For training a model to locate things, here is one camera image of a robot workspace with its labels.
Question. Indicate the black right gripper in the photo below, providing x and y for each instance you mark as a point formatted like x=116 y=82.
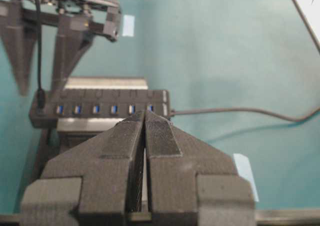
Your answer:
x=77 y=20

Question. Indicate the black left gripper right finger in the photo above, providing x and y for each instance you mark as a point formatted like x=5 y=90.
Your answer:
x=191 y=182

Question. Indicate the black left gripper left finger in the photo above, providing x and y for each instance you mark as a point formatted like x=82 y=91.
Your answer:
x=94 y=183

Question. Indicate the black multiport USB hub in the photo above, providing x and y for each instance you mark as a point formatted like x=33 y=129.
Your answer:
x=97 y=104

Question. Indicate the blue tape strip near hub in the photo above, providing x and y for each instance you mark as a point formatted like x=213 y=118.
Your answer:
x=128 y=26

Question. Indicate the blue tape strip right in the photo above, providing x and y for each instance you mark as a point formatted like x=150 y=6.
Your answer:
x=244 y=170

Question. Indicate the black bench vise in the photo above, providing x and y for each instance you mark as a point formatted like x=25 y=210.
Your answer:
x=71 y=132

